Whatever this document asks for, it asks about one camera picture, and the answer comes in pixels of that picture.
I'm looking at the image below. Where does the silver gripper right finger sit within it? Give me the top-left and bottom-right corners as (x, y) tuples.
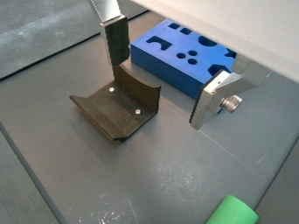
(190, 55), (271, 130)

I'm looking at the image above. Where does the black-padded gripper left finger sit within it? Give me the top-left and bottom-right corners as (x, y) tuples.
(89, 0), (130, 67)

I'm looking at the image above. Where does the green oval cylinder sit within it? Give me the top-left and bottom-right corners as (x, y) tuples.
(206, 195), (258, 224)

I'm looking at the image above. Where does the blue foam shape board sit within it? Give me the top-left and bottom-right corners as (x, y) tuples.
(131, 19), (237, 99)

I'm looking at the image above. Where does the black curved fixture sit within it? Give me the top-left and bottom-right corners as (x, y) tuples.
(70, 65), (162, 141)

